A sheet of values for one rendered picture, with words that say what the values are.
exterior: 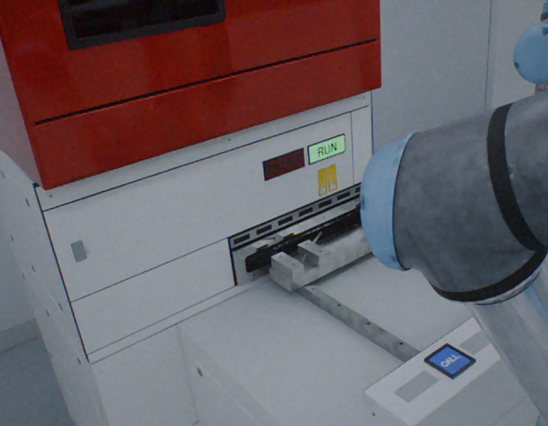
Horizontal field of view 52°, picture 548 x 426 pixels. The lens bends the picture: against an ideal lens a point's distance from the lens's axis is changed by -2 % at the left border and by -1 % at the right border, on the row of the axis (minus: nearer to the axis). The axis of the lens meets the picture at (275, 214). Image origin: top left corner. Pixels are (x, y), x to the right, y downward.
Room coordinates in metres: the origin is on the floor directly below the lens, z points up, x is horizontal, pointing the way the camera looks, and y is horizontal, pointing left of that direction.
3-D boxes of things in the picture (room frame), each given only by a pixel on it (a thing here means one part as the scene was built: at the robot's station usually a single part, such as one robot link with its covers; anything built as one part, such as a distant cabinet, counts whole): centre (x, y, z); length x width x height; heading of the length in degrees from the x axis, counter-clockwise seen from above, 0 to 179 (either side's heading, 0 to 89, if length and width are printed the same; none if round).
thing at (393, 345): (0.96, -0.14, 0.84); 0.50 x 0.02 x 0.03; 34
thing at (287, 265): (1.11, -0.01, 0.89); 0.08 x 0.03 x 0.03; 34
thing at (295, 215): (1.25, -0.07, 0.96); 0.44 x 0.01 x 0.02; 124
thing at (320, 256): (1.15, -0.08, 0.89); 0.08 x 0.03 x 0.03; 34
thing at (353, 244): (1.20, -0.14, 0.87); 0.36 x 0.08 x 0.03; 124
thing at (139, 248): (1.15, 0.08, 1.02); 0.82 x 0.03 x 0.40; 124
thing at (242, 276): (1.24, -0.08, 0.89); 0.44 x 0.02 x 0.10; 124
